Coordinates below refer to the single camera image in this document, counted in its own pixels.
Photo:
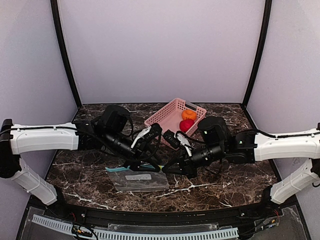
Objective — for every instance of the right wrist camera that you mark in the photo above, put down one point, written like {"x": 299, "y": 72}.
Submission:
{"x": 176, "y": 140}

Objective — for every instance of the clear zip top bag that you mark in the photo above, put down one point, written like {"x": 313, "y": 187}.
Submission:
{"x": 126, "y": 180}

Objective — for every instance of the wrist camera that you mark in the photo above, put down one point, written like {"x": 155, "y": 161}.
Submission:
{"x": 147, "y": 134}
{"x": 176, "y": 140}

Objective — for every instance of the white slotted cable duct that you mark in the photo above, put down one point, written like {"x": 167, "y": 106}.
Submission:
{"x": 100, "y": 233}

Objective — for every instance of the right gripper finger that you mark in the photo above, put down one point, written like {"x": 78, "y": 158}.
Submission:
{"x": 174, "y": 163}
{"x": 175, "y": 170}

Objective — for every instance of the right black corner post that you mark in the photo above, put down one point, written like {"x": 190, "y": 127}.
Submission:
{"x": 259, "y": 52}

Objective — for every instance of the pink plastic basket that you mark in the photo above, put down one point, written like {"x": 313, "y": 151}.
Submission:
{"x": 170, "y": 116}

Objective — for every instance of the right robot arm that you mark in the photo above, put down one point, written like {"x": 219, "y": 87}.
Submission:
{"x": 251, "y": 146}

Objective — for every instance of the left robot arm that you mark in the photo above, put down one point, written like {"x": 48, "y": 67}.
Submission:
{"x": 105, "y": 133}

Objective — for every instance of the orange toy fruit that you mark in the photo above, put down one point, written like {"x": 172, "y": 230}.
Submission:
{"x": 188, "y": 114}

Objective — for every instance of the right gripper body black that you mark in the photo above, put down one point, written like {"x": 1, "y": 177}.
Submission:
{"x": 185, "y": 163}

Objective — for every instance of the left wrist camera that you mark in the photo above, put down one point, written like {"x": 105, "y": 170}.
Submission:
{"x": 147, "y": 134}

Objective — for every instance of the black corner post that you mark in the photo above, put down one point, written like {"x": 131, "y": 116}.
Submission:
{"x": 259, "y": 52}
{"x": 64, "y": 53}

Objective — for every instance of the black front frame rail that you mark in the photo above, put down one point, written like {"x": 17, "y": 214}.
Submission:
{"x": 244, "y": 216}

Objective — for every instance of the clear acrylic plate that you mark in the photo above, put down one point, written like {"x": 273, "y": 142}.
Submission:
{"x": 161, "y": 230}

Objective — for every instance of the left black corner post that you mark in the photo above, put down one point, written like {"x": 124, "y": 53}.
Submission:
{"x": 64, "y": 53}

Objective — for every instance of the red toy fruit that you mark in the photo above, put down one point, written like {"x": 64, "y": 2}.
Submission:
{"x": 186, "y": 124}

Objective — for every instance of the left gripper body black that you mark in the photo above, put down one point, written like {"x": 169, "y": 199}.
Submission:
{"x": 139, "y": 155}

